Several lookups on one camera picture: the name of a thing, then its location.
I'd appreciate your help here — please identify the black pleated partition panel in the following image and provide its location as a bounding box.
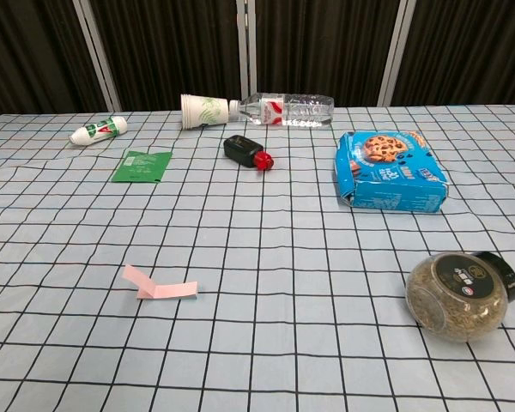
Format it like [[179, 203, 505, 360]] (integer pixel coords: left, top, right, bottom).
[[89, 0, 245, 112], [392, 0, 515, 107], [0, 0, 112, 121], [252, 0, 403, 107]]

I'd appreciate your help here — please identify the pink paper strip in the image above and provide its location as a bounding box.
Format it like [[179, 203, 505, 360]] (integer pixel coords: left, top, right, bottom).
[[123, 264, 199, 300]]

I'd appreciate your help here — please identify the black bottle red cap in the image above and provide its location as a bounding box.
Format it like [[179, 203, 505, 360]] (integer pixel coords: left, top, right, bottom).
[[222, 134, 276, 173]]

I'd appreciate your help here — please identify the grey grid tablecloth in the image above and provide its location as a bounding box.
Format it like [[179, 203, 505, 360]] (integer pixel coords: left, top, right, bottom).
[[0, 104, 515, 412]]

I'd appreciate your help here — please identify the clear plastic water bottle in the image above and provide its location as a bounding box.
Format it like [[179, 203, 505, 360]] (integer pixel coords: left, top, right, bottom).
[[227, 92, 336, 129]]

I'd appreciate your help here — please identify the grey partition frame post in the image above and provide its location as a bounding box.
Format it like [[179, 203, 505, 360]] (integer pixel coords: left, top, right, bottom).
[[238, 0, 258, 104], [376, 0, 417, 107], [71, 0, 122, 112]]

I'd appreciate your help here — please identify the clear jar black lid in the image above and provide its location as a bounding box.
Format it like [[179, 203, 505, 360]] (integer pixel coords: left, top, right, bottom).
[[405, 251, 515, 343]]

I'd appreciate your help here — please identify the blue cookie box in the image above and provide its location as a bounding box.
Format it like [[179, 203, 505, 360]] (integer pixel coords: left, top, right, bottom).
[[334, 130, 451, 215]]

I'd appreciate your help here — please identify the small white green-label bottle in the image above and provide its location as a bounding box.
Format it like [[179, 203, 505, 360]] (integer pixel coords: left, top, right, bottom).
[[68, 114, 126, 146]]

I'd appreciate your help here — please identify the green foil sachet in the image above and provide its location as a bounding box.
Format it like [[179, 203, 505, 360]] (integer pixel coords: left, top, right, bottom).
[[111, 149, 173, 185]]

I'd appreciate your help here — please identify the white paper cup green print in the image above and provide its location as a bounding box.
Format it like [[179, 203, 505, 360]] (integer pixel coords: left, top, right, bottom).
[[180, 94, 229, 130]]

